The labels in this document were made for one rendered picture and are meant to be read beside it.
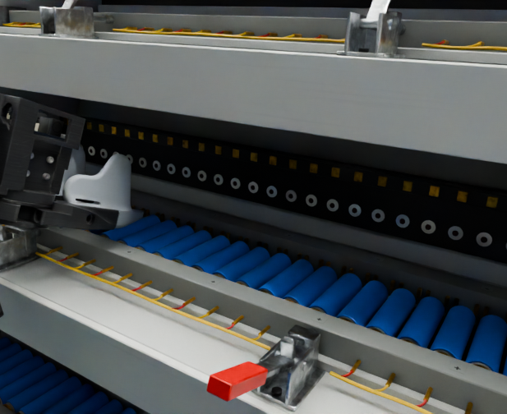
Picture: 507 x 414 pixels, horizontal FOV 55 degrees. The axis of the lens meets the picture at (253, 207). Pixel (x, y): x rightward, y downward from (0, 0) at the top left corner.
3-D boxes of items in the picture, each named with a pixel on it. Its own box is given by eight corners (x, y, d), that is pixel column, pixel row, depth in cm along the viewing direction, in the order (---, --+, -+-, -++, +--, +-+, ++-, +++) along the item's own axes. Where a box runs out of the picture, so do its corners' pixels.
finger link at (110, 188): (175, 167, 42) (84, 144, 35) (159, 234, 43) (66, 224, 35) (152, 163, 44) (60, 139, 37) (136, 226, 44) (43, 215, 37)
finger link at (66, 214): (131, 214, 38) (21, 199, 31) (126, 233, 38) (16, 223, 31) (94, 202, 41) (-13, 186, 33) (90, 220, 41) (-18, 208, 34)
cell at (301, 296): (336, 289, 39) (299, 324, 34) (315, 282, 40) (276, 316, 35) (338, 269, 39) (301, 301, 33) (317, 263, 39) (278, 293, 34)
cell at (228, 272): (269, 269, 42) (227, 298, 37) (251, 263, 43) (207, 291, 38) (271, 249, 42) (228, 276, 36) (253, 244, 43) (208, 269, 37)
